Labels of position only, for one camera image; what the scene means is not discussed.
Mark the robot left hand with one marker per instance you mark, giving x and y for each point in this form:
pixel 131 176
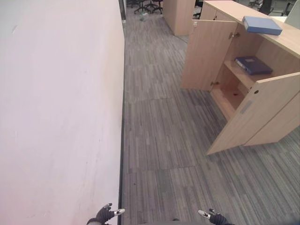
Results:
pixel 102 214

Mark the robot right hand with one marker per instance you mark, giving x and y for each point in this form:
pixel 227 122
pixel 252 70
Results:
pixel 216 218

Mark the wooden office cabinet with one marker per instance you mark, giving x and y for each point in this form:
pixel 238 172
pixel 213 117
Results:
pixel 253 70

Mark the dark blue file folder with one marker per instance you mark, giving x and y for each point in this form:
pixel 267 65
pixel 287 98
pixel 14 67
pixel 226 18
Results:
pixel 254 65

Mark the wooden cabinet door with hinges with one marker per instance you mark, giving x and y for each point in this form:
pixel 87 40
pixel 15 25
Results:
pixel 206 54

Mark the light blue file folder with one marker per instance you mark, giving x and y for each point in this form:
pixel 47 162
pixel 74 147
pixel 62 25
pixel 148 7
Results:
pixel 262 25

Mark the tall wooden cabinet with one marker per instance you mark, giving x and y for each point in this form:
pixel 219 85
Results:
pixel 179 15

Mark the black office chair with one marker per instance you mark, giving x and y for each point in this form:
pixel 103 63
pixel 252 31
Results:
pixel 266 5
pixel 155 5
pixel 141 5

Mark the white desk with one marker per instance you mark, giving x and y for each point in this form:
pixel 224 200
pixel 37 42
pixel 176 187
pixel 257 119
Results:
pixel 279 19

